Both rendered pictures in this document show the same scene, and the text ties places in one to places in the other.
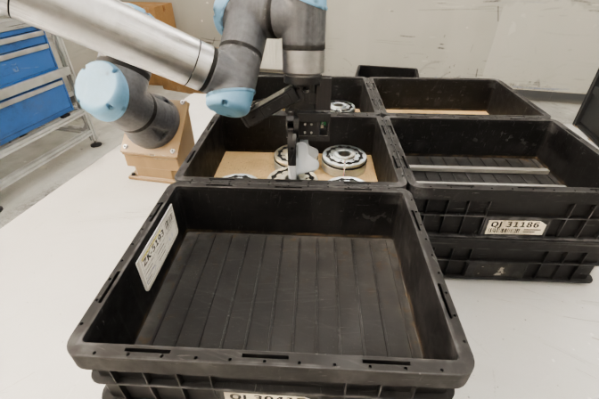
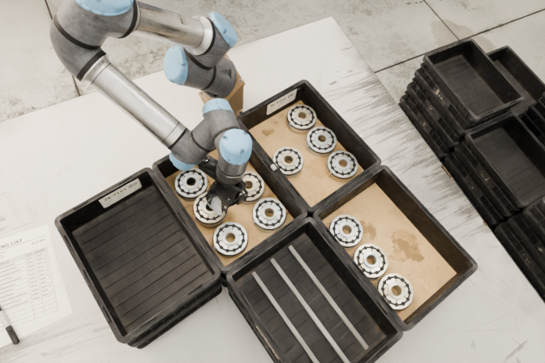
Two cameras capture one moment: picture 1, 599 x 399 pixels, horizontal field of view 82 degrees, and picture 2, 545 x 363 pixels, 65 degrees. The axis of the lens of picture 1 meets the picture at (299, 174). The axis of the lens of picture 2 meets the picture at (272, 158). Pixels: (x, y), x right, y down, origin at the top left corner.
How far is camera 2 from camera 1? 0.99 m
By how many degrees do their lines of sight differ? 40
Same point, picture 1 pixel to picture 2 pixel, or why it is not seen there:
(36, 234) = not seen: hidden behind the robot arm
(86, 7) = (118, 100)
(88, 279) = (126, 155)
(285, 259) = (166, 241)
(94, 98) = (168, 70)
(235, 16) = (203, 125)
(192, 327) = (109, 234)
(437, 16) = not seen: outside the picture
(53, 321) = (100, 166)
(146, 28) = (142, 118)
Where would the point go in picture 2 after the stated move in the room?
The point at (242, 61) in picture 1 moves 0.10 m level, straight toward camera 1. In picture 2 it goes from (190, 151) to (161, 176)
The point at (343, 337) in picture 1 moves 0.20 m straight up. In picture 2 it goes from (140, 292) to (123, 276)
